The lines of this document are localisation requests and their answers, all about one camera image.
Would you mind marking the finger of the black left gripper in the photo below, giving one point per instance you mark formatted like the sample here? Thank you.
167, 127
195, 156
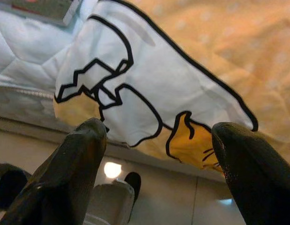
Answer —
135, 185

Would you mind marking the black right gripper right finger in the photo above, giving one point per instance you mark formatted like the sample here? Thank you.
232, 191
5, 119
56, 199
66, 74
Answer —
260, 182

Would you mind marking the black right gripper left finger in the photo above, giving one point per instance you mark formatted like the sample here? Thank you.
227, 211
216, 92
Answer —
60, 182

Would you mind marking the yellow egg cartoon print blanket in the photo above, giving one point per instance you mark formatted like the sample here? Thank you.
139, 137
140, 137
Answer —
229, 35

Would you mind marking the black grey robot leg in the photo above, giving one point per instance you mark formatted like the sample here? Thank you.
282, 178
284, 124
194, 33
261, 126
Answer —
9, 185

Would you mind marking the grey quilted mattress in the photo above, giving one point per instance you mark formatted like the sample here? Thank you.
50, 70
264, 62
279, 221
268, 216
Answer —
20, 100

